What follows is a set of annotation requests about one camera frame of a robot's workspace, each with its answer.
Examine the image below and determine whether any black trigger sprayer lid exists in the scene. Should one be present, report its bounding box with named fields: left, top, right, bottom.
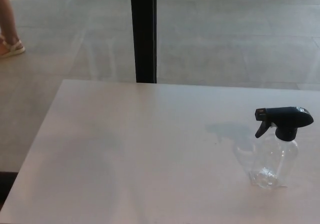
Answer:
left=254, top=106, right=315, bottom=141

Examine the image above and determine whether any clear plastic spray bottle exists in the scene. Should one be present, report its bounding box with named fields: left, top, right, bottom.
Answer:
left=250, top=132, right=300, bottom=188

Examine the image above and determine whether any person's bare leg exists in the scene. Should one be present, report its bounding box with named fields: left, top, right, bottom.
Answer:
left=0, top=0, right=21, bottom=45

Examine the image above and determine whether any black window frame post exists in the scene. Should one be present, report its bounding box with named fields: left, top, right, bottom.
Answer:
left=129, top=0, right=158, bottom=84

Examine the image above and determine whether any white strap sandal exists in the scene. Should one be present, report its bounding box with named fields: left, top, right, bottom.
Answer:
left=0, top=38, right=26, bottom=59

